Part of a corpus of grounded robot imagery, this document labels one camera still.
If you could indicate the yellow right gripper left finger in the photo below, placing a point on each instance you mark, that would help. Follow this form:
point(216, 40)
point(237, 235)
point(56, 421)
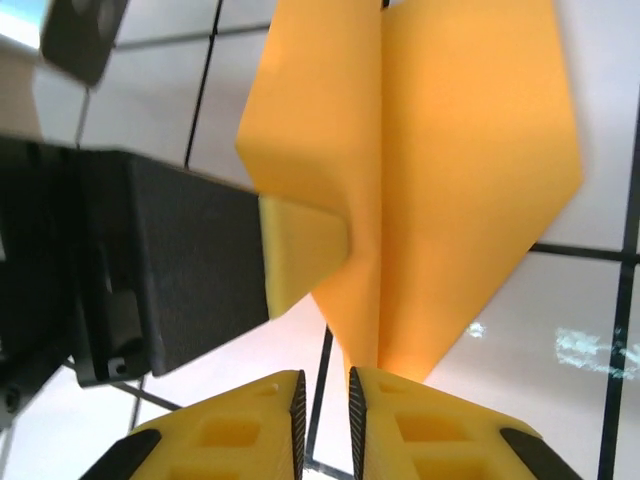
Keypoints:
point(225, 430)

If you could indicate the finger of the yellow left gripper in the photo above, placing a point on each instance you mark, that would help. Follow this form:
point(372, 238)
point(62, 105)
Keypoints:
point(300, 250)

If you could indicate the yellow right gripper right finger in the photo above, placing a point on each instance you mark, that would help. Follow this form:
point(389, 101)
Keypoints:
point(425, 430)

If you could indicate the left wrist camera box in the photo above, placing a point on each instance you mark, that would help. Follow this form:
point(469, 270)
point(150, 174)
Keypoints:
point(80, 40)

